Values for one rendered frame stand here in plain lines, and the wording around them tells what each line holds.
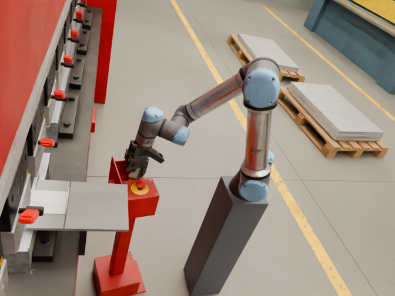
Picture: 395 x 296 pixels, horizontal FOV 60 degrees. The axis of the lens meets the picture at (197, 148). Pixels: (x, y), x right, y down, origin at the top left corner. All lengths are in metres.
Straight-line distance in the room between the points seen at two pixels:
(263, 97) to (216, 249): 0.89
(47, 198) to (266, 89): 0.73
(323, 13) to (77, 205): 7.64
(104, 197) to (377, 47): 6.29
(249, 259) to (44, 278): 1.57
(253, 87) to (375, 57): 5.88
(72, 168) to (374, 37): 6.29
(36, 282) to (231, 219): 0.87
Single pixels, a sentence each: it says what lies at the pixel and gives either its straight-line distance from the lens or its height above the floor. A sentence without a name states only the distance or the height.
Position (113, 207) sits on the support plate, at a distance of 1.06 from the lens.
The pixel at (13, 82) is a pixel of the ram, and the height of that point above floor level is 1.50.
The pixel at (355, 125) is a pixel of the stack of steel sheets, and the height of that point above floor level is 0.27.
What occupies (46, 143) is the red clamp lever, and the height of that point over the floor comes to 1.31.
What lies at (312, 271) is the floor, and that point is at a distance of 2.57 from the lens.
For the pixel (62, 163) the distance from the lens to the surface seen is 1.37.
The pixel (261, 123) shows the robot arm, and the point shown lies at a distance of 1.20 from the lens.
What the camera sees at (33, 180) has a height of 0.99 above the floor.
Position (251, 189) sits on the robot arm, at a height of 0.95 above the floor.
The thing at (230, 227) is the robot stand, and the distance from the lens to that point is 1.64.
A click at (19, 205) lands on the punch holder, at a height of 1.25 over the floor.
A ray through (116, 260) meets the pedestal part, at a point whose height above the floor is 0.26.
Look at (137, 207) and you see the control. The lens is 1.43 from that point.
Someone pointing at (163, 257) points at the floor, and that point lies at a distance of 2.21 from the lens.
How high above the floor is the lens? 1.79
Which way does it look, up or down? 36 degrees down
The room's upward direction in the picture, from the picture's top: 18 degrees clockwise
